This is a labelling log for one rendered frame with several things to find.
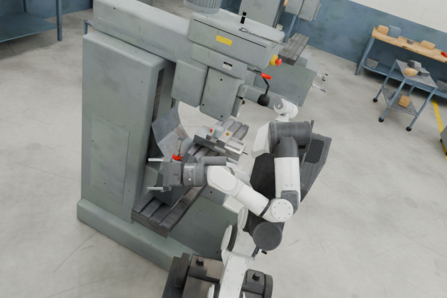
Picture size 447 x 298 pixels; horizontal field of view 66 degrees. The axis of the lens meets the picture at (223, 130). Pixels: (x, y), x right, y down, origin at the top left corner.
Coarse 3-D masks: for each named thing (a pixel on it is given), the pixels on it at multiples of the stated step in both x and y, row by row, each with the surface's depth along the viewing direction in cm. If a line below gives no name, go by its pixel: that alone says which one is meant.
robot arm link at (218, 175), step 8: (216, 168) 124; (208, 176) 124; (216, 176) 123; (224, 176) 123; (232, 176) 123; (216, 184) 123; (224, 184) 123; (232, 184) 123; (240, 184) 124; (232, 192) 123
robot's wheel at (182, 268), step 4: (184, 256) 211; (188, 256) 212; (180, 260) 209; (184, 260) 209; (188, 260) 209; (180, 264) 206; (184, 264) 207; (180, 268) 205; (184, 268) 206; (180, 272) 205; (184, 272) 205; (176, 276) 204; (180, 276) 204; (184, 276) 205; (176, 280) 205; (180, 280) 205; (176, 284) 206; (180, 284) 206
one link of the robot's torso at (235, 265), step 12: (228, 228) 180; (228, 240) 176; (228, 252) 182; (228, 264) 181; (240, 264) 181; (252, 264) 183; (228, 276) 181; (240, 276) 181; (216, 288) 183; (228, 288) 181; (240, 288) 181
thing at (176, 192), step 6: (162, 168) 188; (162, 174) 184; (156, 180) 188; (162, 180) 186; (156, 186) 190; (174, 186) 183; (180, 186) 190; (186, 186) 199; (156, 192) 192; (162, 192) 190; (168, 192) 187; (174, 192) 186; (180, 192) 195; (162, 198) 192; (168, 198) 189; (174, 198) 191; (168, 204) 192
